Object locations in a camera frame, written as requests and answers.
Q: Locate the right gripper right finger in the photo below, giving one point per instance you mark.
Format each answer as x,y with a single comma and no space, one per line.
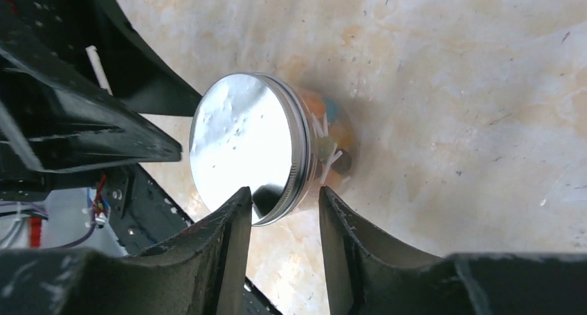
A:
368,271

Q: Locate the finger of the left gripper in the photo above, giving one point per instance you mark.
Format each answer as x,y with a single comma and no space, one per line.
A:
137,76

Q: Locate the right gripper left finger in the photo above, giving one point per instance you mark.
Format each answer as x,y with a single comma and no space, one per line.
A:
58,281

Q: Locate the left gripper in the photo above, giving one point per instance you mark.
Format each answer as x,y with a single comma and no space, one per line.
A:
55,123

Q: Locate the clear plastic jar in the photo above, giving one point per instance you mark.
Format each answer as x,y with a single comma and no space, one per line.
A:
333,142

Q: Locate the silver jar lid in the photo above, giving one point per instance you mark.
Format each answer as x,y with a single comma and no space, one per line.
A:
250,130

